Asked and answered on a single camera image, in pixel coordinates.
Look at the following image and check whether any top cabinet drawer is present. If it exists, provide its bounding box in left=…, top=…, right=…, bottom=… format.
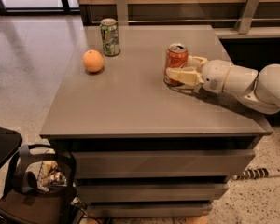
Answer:
left=73, top=149, right=255, bottom=179

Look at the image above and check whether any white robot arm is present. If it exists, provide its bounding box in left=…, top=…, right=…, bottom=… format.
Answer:
left=165, top=56, right=280, bottom=114

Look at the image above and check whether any striped black white cable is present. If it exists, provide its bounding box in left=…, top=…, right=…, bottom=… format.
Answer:
left=231, top=167, right=280, bottom=181

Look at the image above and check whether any metal bracket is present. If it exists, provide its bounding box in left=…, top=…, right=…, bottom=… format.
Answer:
left=234, top=0, right=260, bottom=35
left=116, top=0, right=129, bottom=26

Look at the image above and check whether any cabinet drawer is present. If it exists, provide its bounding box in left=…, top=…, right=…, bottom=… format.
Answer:
left=87, top=203, right=212, bottom=218
left=73, top=149, right=255, bottom=179
left=77, top=183, right=229, bottom=203

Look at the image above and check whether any red coke can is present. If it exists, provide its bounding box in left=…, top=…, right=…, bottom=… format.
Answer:
left=163, top=43, right=189, bottom=87

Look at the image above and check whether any right metal bracket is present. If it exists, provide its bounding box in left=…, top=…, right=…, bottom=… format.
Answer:
left=234, top=0, right=260, bottom=35

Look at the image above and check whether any middle cabinet drawer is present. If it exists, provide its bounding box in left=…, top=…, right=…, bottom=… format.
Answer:
left=77, top=183, right=229, bottom=203

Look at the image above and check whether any grey drawer cabinet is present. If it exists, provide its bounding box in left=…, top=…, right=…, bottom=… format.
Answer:
left=40, top=26, right=272, bottom=208

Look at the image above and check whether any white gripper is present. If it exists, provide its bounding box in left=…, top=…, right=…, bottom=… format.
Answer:
left=165, top=56, right=232, bottom=94

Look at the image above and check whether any green soda can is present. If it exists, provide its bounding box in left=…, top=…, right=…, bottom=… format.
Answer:
left=100, top=18, right=120, bottom=56

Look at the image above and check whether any orange fruit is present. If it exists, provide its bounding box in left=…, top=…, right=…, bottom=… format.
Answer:
left=82, top=49, right=104, bottom=73

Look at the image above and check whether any bottom cabinet drawer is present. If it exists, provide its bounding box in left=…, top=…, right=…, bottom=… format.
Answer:
left=87, top=203, right=212, bottom=218

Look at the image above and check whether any black chair seat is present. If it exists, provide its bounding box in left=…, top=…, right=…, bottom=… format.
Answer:
left=0, top=127, right=22, bottom=169

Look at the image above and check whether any left metal bracket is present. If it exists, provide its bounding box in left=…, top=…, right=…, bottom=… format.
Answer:
left=116, top=0, right=129, bottom=26

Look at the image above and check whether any black bag with snacks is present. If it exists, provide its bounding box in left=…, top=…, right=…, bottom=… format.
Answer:
left=0, top=144, right=77, bottom=224

